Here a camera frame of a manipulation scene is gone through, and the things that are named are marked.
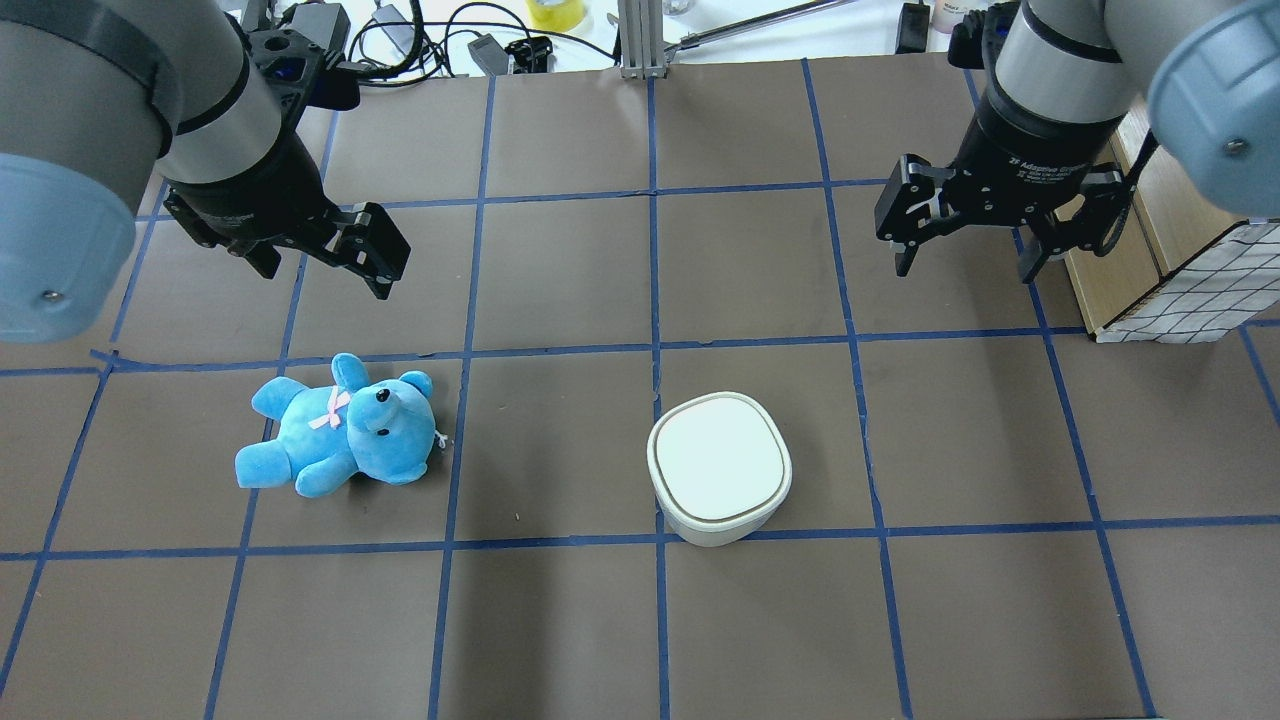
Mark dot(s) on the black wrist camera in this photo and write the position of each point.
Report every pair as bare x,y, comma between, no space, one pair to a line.
301,53
978,38

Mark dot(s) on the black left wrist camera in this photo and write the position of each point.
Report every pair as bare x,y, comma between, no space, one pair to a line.
301,53

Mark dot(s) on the wooden shelf with wire mesh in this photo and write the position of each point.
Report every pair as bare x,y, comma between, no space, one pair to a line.
1183,271

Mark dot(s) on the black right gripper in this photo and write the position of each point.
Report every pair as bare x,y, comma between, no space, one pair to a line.
1030,143

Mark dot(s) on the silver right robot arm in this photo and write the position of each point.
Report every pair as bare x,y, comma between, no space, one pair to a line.
1079,95

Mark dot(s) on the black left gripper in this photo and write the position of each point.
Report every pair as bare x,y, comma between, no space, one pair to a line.
250,190

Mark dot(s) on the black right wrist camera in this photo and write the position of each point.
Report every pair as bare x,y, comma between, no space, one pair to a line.
978,38

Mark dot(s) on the white trash can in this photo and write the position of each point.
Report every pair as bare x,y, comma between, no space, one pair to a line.
719,466

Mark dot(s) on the yellow tape roll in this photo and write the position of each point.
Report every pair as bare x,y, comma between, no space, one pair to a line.
558,16

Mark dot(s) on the aluminium frame post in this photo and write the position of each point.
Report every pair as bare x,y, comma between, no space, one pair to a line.
642,48

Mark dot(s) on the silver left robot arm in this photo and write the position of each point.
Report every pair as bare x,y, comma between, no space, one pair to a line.
98,96

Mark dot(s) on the blue teddy bear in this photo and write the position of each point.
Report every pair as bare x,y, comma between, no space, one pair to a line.
385,430

